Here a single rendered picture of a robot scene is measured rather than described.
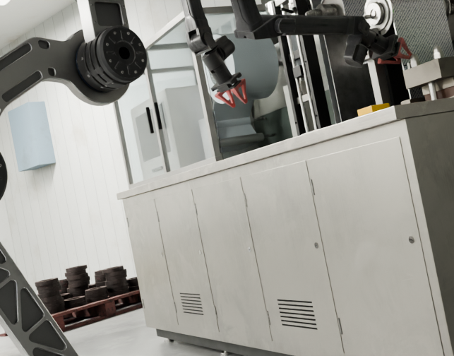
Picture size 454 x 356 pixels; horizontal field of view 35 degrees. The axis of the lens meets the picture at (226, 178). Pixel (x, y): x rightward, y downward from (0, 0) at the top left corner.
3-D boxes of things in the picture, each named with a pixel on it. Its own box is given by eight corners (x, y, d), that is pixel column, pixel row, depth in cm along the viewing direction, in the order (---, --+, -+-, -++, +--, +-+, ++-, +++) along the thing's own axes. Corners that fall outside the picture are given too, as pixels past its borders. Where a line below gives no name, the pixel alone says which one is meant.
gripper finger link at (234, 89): (241, 101, 249) (227, 78, 246) (256, 96, 243) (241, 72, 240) (231, 111, 244) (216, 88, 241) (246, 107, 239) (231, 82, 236)
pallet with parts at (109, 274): (170, 299, 619) (160, 249, 620) (46, 337, 537) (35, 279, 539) (116, 302, 679) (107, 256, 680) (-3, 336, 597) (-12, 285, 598)
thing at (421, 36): (404, 75, 238) (392, 21, 238) (456, 69, 248) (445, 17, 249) (404, 75, 237) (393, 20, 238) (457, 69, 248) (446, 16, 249)
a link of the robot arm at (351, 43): (363, 18, 222) (340, 16, 228) (351, 51, 221) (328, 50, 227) (382, 35, 230) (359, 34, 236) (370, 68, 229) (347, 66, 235)
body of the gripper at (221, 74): (222, 83, 248) (211, 65, 246) (243, 75, 241) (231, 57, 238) (212, 93, 244) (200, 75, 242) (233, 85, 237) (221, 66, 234)
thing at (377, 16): (383, 18, 239) (370, 29, 245) (387, 18, 239) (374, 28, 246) (376, -2, 240) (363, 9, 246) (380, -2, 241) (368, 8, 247)
